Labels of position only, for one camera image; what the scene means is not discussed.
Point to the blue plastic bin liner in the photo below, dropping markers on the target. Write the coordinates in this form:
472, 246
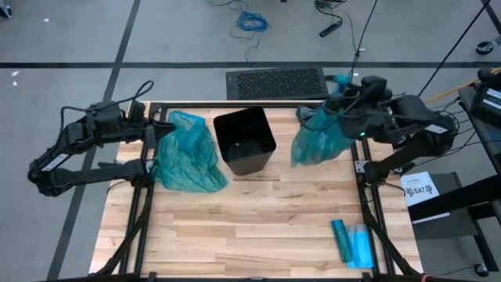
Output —
317, 145

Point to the thin black pole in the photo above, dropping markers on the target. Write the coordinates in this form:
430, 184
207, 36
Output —
450, 53
362, 35

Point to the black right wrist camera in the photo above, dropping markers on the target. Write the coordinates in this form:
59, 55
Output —
373, 84

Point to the teal spare plastic bag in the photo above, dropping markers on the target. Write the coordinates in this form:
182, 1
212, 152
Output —
188, 156

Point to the black trash bin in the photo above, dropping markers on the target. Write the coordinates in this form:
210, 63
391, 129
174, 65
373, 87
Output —
242, 137

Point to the white printed sign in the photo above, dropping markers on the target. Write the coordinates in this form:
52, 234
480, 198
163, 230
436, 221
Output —
419, 189

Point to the teal roll of bags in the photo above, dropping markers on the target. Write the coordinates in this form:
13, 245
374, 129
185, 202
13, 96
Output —
341, 241

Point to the black monitor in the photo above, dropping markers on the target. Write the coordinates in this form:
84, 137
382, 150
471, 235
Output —
489, 102

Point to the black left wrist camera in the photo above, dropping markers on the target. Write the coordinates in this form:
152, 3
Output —
137, 110

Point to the black power strip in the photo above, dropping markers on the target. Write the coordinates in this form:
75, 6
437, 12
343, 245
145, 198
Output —
330, 29

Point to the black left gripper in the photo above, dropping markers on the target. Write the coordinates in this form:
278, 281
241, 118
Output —
135, 131

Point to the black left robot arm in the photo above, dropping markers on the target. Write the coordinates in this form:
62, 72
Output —
58, 156

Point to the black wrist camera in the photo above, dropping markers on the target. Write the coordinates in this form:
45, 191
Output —
373, 84
137, 110

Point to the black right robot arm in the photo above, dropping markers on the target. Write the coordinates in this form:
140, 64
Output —
415, 117

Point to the dark grey perforated panel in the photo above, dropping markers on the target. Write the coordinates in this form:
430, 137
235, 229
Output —
278, 83

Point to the black chair caster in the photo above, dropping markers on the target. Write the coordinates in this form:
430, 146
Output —
485, 47

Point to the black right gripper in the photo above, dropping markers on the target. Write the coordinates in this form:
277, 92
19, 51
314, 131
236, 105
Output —
364, 102

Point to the black side cart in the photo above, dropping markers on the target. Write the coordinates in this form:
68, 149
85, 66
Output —
462, 196

